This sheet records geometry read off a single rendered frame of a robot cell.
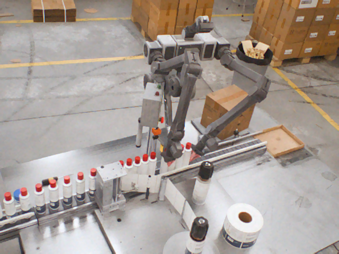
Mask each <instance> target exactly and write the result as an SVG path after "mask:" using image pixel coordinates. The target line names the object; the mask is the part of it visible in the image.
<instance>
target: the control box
mask: <svg viewBox="0 0 339 254"><path fill-rule="evenodd" d="M163 90H164V86H163V85H160V89H157V85H156V84H153V83H147V85H146V89H145V92H144V96H143V99H142V110H141V120H140V125H142V126H148V127H152V128H157V127H158V120H159V116H160V110H161V109H160V106H161V101H162V94H163ZM157 91H158V92H159V96H155V94H156V92H157Z"/></svg>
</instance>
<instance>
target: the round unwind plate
mask: <svg viewBox="0 0 339 254"><path fill-rule="evenodd" d="M189 233H190V231H186V232H180V233H177V234H175V235H173V236H172V237H170V238H169V239H168V241H167V242H166V243H165V245H164V248H163V254H184V251H185V247H186V243H187V241H188V237H189ZM201 254H220V252H219V250H218V248H217V246H216V245H215V244H214V243H213V242H212V241H211V240H210V239H209V238H207V237H206V240H205V243H204V246H203V249H202V252H201Z"/></svg>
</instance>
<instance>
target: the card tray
mask: <svg viewBox="0 0 339 254"><path fill-rule="evenodd" d="M259 131H263V133H260V134H257V135H253V136H252V137H253V138H254V139H257V138H258V139H260V140H261V141H262V142H265V141H267V144H266V146H267V149H266V150H267V151H268V152H269V153H270V154H271V155H272V156H273V157H274V158H276V157H279V156H281V155H285V154H287V153H290V152H293V151H296V150H299V149H302V148H304V146H305V143H304V142H302V141H301V140H300V139H299V138H298V137H297V136H295V135H294V134H293V133H292V132H291V131H290V130H289V129H287V128H286V127H285V126H284V125H283V124H280V125H276V126H273V127H270V128H267V129H263V130H259ZM256 132H258V131H256ZM254 133H255V132H254Z"/></svg>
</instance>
